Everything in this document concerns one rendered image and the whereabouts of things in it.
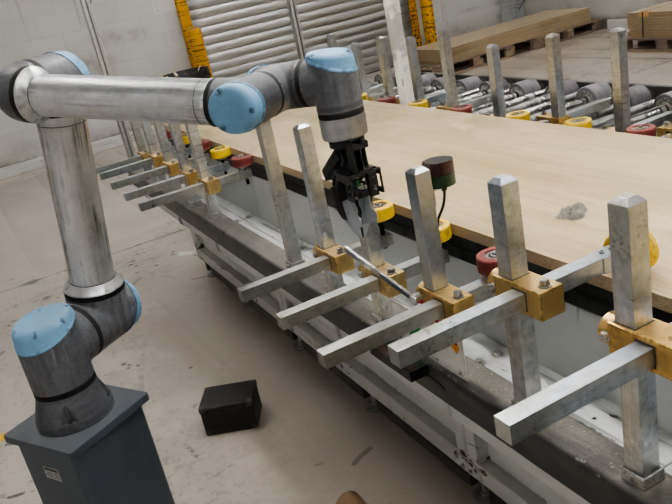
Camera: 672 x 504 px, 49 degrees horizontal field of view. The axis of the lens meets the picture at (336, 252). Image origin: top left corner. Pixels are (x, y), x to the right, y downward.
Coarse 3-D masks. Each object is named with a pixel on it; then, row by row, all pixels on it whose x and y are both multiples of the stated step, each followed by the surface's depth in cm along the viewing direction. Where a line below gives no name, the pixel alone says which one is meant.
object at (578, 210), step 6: (576, 204) 162; (582, 204) 164; (564, 210) 161; (570, 210) 161; (576, 210) 161; (582, 210) 161; (552, 216) 163; (558, 216) 161; (564, 216) 160; (570, 216) 160; (576, 216) 159; (582, 216) 159
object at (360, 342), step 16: (464, 288) 148; (480, 288) 148; (432, 304) 144; (384, 320) 142; (400, 320) 141; (416, 320) 142; (432, 320) 144; (352, 336) 139; (368, 336) 138; (384, 336) 139; (320, 352) 135; (336, 352) 135; (352, 352) 137
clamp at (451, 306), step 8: (416, 288) 152; (424, 288) 149; (448, 288) 147; (456, 288) 146; (424, 296) 150; (432, 296) 147; (440, 296) 144; (448, 296) 144; (464, 296) 142; (472, 296) 142; (448, 304) 142; (456, 304) 141; (464, 304) 142; (472, 304) 143; (448, 312) 143; (456, 312) 142
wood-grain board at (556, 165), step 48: (240, 144) 301; (288, 144) 284; (384, 144) 254; (432, 144) 241; (480, 144) 230; (528, 144) 219; (576, 144) 210; (624, 144) 201; (384, 192) 204; (480, 192) 188; (528, 192) 181; (576, 192) 174; (624, 192) 168; (480, 240) 163; (528, 240) 154; (576, 240) 149
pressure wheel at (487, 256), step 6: (480, 252) 151; (486, 252) 151; (492, 252) 149; (480, 258) 148; (486, 258) 148; (492, 258) 148; (480, 264) 148; (486, 264) 147; (492, 264) 146; (480, 270) 149; (486, 270) 147; (486, 276) 148
